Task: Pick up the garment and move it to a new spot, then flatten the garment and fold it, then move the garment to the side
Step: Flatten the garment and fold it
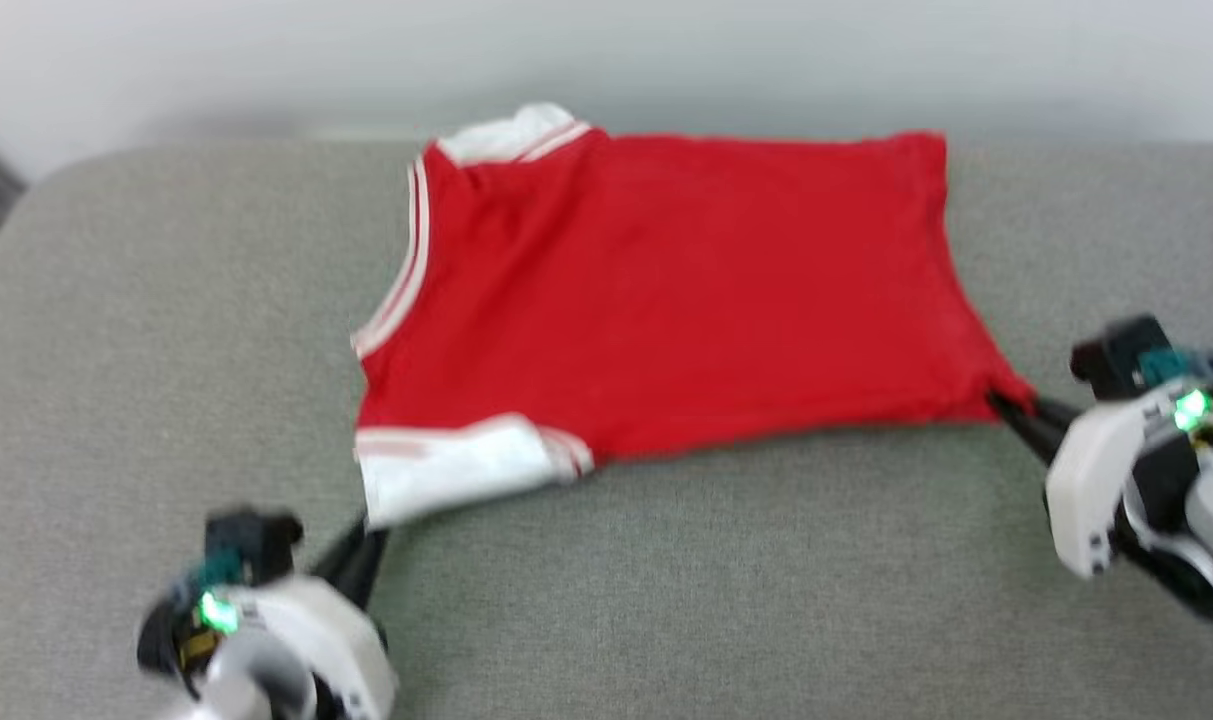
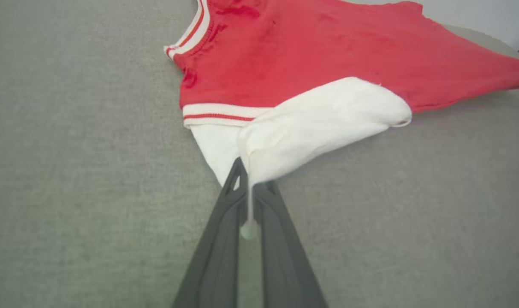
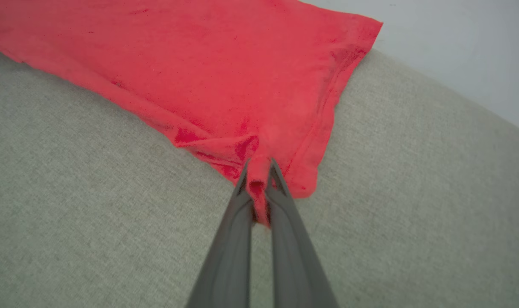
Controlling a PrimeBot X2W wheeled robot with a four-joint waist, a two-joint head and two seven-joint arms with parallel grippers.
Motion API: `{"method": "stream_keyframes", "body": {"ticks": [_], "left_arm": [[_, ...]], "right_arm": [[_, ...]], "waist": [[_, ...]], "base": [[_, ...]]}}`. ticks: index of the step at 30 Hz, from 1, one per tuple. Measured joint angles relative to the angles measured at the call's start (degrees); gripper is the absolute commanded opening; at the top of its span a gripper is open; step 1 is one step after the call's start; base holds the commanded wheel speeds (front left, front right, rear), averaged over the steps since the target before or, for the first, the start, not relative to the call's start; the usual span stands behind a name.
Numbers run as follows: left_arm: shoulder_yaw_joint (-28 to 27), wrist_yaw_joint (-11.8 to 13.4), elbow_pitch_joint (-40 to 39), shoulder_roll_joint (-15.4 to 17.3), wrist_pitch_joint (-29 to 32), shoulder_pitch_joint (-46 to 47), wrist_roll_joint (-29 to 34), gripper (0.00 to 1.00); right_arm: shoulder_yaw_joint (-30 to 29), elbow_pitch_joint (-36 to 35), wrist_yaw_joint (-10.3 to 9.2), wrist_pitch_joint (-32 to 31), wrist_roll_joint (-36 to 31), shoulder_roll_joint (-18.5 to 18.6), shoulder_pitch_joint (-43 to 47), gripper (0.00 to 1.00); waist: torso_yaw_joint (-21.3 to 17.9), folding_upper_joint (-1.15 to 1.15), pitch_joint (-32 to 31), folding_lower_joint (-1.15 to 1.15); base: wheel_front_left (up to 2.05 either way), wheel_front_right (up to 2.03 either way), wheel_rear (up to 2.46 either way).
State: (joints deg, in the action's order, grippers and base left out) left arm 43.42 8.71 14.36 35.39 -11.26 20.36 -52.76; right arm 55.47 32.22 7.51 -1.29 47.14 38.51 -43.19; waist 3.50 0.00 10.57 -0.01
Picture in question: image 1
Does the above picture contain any grey fabric sofa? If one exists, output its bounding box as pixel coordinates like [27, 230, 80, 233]
[0, 135, 1213, 720]

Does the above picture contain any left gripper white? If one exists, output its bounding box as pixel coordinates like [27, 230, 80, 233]
[181, 515, 399, 720]

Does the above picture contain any red and white jersey garment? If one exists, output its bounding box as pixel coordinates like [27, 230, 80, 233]
[351, 102, 1039, 531]

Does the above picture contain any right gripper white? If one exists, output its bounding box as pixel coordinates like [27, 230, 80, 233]
[986, 385, 1213, 583]

